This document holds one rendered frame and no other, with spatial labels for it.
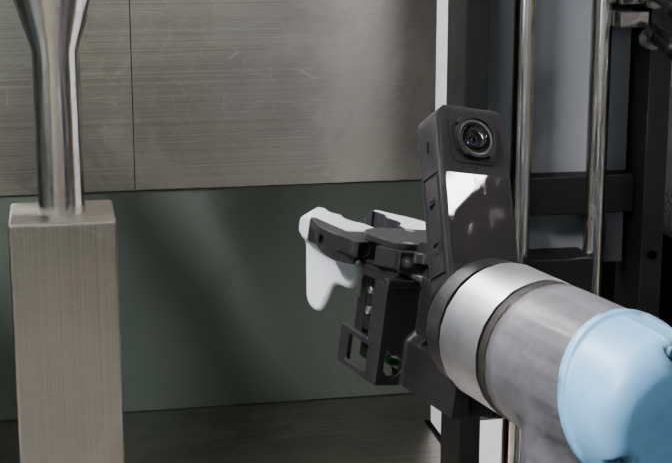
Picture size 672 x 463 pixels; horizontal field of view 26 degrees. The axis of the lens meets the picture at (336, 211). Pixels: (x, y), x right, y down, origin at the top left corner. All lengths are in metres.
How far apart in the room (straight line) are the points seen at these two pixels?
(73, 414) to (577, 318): 0.69
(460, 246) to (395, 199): 0.76
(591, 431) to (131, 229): 0.93
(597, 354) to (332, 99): 0.90
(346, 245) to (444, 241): 0.07
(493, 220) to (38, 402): 0.58
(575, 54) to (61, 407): 0.53
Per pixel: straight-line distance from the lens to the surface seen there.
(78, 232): 1.24
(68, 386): 1.28
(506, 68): 1.11
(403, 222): 0.91
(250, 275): 1.54
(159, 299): 1.54
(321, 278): 0.90
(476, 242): 0.80
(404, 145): 1.54
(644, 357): 0.64
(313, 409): 1.57
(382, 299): 0.82
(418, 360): 0.81
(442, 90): 1.42
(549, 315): 0.69
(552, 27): 1.12
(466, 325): 0.73
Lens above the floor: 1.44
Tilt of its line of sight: 13 degrees down
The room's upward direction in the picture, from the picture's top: straight up
